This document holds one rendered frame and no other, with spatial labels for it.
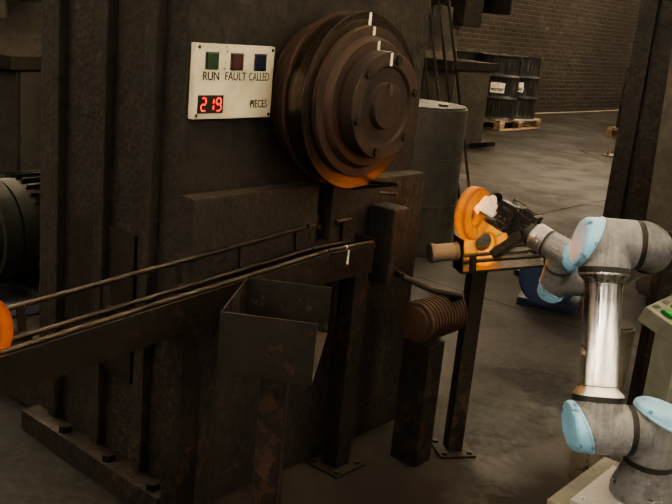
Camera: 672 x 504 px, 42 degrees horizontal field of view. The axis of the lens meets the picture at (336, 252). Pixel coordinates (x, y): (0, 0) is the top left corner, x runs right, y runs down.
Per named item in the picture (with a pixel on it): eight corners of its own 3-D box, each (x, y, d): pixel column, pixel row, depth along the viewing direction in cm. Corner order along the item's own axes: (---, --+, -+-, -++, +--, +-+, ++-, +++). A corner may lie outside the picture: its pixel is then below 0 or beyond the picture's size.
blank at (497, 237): (470, 274, 275) (475, 277, 271) (449, 233, 269) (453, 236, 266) (511, 247, 276) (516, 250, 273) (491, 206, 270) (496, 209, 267)
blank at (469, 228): (455, 190, 246) (465, 193, 244) (484, 181, 257) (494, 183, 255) (451, 243, 251) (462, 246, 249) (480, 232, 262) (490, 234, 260)
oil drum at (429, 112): (336, 239, 546) (350, 94, 523) (394, 228, 590) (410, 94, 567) (413, 263, 509) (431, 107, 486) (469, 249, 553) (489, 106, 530)
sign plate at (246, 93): (187, 118, 213) (191, 42, 208) (264, 116, 232) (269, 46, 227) (193, 119, 211) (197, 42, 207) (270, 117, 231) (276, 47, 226)
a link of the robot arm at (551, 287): (577, 307, 243) (588, 276, 236) (537, 304, 242) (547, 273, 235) (571, 288, 249) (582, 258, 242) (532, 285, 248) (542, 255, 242)
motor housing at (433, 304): (380, 457, 279) (398, 296, 266) (420, 436, 296) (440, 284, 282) (412, 473, 271) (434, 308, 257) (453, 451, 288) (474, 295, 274)
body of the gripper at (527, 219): (513, 196, 248) (548, 217, 242) (501, 223, 252) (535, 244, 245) (499, 198, 242) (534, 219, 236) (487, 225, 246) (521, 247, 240)
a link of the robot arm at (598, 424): (639, 461, 195) (650, 216, 199) (572, 456, 194) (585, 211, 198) (618, 453, 207) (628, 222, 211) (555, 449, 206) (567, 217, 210)
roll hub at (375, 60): (333, 159, 228) (343, 48, 220) (398, 153, 248) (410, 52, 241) (349, 162, 224) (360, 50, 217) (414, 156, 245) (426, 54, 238)
